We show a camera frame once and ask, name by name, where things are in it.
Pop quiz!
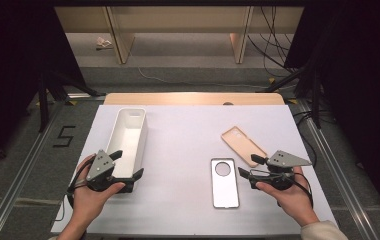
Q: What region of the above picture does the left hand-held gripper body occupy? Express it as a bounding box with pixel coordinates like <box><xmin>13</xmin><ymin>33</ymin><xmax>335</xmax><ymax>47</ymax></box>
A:
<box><xmin>85</xmin><ymin>149</ymin><xmax>136</xmax><ymax>194</ymax></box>

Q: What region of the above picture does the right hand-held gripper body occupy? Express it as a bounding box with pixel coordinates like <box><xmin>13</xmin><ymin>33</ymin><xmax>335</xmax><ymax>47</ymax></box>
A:
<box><xmin>248</xmin><ymin>149</ymin><xmax>313</xmax><ymax>192</ymax></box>

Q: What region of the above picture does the white plastic bin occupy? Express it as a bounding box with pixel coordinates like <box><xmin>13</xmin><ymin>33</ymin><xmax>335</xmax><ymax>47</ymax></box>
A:
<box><xmin>105</xmin><ymin>107</ymin><xmax>149</xmax><ymax>194</ymax></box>

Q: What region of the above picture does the beige phone case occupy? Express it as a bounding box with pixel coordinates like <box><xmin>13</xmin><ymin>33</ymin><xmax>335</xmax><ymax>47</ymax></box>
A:
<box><xmin>220</xmin><ymin>125</ymin><xmax>268</xmax><ymax>168</ymax></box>

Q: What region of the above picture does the grey phone case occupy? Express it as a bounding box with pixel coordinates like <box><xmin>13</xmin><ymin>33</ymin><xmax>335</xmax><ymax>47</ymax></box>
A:
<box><xmin>210</xmin><ymin>157</ymin><xmax>241</xmax><ymax>210</ymax></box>

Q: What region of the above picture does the person's left hand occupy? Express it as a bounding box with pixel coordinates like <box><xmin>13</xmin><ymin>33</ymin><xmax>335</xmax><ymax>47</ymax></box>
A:
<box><xmin>71</xmin><ymin>153</ymin><xmax>126</xmax><ymax>228</ymax></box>

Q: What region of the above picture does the person's right hand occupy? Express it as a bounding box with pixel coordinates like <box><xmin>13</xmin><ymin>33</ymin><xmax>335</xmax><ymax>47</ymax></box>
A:
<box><xmin>255</xmin><ymin>166</ymin><xmax>321</xmax><ymax>228</ymax></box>

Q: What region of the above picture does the white table mat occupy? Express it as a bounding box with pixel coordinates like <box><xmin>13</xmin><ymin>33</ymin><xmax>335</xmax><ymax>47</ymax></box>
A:
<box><xmin>50</xmin><ymin>104</ymin><xmax>338</xmax><ymax>236</ymax></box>

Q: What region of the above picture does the black tripod stand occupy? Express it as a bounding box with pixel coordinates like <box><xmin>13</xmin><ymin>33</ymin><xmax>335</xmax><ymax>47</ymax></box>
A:
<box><xmin>37</xmin><ymin>71</ymin><xmax>106</xmax><ymax>133</ymax></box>
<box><xmin>264</xmin><ymin>66</ymin><xmax>324</xmax><ymax>129</ymax></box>

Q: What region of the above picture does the wooden table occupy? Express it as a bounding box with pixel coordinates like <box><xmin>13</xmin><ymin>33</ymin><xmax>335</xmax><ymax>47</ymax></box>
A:
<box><xmin>103</xmin><ymin>92</ymin><xmax>286</xmax><ymax>106</ymax></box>

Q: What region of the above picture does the black curtain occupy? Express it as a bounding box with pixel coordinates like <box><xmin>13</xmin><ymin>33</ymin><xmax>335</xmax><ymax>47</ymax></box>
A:
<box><xmin>0</xmin><ymin>0</ymin><xmax>87</xmax><ymax>174</ymax></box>
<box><xmin>284</xmin><ymin>0</ymin><xmax>380</xmax><ymax>228</ymax></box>

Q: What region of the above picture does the crumpled paper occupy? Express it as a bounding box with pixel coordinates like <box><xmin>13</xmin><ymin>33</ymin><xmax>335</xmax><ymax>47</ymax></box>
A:
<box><xmin>95</xmin><ymin>36</ymin><xmax>114</xmax><ymax>51</ymax></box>

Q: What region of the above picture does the beige office desk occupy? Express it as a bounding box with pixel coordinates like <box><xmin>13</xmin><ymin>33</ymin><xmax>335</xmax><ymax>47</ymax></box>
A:
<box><xmin>53</xmin><ymin>5</ymin><xmax>305</xmax><ymax>65</ymax></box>

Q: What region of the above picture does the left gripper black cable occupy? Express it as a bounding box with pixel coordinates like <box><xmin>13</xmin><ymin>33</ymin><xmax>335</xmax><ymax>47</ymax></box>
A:
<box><xmin>66</xmin><ymin>159</ymin><xmax>94</xmax><ymax>209</ymax></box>

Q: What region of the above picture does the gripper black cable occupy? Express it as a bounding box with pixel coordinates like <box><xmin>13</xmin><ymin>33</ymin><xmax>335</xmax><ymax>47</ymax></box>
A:
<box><xmin>291</xmin><ymin>171</ymin><xmax>314</xmax><ymax>208</ymax></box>
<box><xmin>66</xmin><ymin>159</ymin><xmax>94</xmax><ymax>209</ymax></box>

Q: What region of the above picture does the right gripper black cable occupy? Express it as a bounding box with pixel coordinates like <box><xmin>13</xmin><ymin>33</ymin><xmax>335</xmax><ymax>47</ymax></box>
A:
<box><xmin>291</xmin><ymin>171</ymin><xmax>314</xmax><ymax>208</ymax></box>

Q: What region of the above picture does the aluminium floor rail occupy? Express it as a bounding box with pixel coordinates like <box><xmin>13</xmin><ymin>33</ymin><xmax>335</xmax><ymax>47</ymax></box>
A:
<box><xmin>0</xmin><ymin>99</ymin><xmax>66</xmax><ymax>240</ymax></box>
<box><xmin>65</xmin><ymin>93</ymin><xmax>106</xmax><ymax>101</ymax></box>
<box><xmin>297</xmin><ymin>99</ymin><xmax>379</xmax><ymax>240</ymax></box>

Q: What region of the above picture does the black cable bundle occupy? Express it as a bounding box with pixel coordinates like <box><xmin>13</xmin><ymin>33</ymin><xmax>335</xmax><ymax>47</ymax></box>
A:
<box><xmin>247</xmin><ymin>6</ymin><xmax>299</xmax><ymax>73</ymax></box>

